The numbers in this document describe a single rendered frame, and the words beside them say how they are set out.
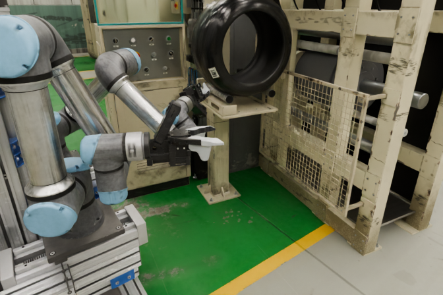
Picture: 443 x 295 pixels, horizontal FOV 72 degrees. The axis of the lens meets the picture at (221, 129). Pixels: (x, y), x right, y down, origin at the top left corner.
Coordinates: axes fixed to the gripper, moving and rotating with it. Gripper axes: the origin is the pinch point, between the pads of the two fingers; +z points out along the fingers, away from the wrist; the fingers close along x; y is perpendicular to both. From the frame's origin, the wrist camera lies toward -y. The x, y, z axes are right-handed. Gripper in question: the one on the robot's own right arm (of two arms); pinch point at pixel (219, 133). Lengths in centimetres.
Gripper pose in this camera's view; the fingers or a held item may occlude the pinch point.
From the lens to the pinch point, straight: 81.9
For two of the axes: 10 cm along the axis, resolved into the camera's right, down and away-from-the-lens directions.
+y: 0.2, 9.7, 2.5
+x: 1.7, 2.4, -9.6
